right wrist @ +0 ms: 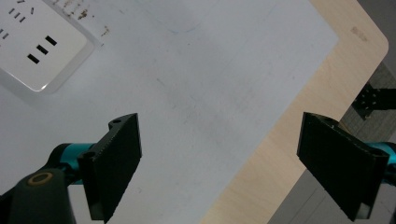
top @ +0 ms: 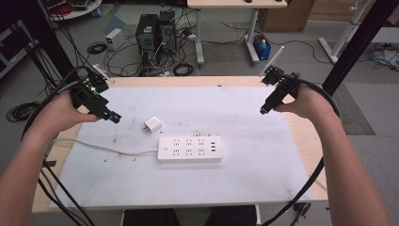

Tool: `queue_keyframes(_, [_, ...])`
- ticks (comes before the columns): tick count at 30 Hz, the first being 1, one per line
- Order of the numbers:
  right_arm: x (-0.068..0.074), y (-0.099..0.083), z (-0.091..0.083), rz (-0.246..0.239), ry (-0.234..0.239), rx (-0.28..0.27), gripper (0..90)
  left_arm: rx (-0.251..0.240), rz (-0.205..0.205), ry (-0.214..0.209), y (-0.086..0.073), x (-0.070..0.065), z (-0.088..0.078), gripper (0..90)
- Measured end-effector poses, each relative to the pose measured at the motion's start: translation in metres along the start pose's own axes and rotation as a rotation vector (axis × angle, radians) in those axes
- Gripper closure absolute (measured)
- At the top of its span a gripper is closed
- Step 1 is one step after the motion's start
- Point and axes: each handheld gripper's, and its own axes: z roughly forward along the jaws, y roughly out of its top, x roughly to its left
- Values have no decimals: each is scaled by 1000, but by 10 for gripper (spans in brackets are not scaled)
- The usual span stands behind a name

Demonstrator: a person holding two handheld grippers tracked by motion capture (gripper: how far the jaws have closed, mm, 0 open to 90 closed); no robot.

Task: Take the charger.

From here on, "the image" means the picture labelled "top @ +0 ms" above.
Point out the black table clamp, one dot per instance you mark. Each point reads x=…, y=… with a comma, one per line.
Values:
x=301, y=209

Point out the black computer tower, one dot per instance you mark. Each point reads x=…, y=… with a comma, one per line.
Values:
x=146, y=37
x=167, y=31

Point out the brown cardboard box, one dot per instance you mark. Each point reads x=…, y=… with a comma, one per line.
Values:
x=287, y=15

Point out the white table mat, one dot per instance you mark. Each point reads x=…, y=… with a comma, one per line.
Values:
x=194, y=182

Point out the person's left hand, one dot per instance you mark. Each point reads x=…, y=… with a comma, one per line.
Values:
x=58, y=114

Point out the white metal stand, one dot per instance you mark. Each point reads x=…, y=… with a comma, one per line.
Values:
x=343, y=34

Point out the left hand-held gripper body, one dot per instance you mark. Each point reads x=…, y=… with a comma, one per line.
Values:
x=89, y=94

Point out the wooden desk with white legs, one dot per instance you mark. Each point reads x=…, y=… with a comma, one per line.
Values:
x=235, y=3

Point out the black frame post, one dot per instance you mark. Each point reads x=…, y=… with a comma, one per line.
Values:
x=47, y=37
x=357, y=47

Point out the black equipment case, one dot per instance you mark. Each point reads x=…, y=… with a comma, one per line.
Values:
x=12, y=47

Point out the white power strip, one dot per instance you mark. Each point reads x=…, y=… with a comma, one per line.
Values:
x=189, y=148

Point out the grey floor mat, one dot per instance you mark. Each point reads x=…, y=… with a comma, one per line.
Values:
x=354, y=113

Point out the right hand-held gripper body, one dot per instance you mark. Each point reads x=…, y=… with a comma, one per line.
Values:
x=287, y=83

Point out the small white box device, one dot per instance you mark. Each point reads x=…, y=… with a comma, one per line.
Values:
x=114, y=38

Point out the white charger plug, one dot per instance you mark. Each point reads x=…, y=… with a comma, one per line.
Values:
x=153, y=124

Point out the round white table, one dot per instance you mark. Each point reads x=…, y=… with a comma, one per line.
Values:
x=78, y=11

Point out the person's right hand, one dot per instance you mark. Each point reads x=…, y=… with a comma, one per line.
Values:
x=309, y=102

